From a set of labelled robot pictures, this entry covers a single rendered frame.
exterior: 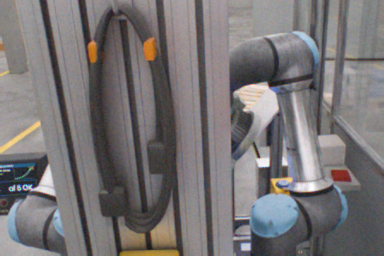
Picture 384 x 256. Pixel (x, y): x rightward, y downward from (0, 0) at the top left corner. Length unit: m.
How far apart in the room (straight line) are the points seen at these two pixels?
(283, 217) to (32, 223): 0.63
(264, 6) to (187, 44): 6.62
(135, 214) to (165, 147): 0.12
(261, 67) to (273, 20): 6.14
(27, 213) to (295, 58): 0.79
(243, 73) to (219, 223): 0.49
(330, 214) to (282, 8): 6.12
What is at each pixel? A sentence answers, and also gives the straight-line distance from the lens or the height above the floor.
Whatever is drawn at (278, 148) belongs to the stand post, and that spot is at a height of 0.98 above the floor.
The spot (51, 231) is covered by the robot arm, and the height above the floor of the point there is 1.23.
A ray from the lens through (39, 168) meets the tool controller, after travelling 1.46.
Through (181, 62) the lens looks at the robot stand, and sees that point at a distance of 0.50.
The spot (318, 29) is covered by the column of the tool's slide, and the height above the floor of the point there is 1.47.
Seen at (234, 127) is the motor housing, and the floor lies 1.14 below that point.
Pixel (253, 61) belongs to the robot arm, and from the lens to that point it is 1.00.
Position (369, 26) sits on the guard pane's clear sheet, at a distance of 1.94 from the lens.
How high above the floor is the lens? 1.87
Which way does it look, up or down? 22 degrees down
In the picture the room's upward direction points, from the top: 3 degrees counter-clockwise
